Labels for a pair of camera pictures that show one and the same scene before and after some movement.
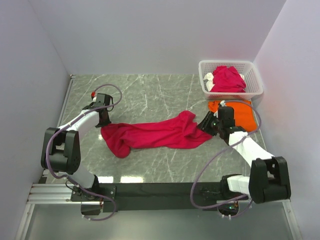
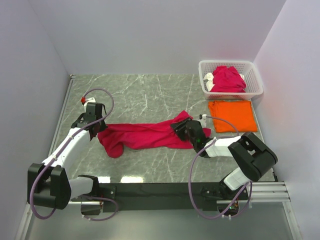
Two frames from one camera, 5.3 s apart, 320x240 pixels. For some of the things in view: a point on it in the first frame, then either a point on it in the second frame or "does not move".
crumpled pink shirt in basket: (228, 79) does not move
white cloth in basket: (209, 84) does not move
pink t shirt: (176, 130) does not move
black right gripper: (204, 125) -> (179, 127)
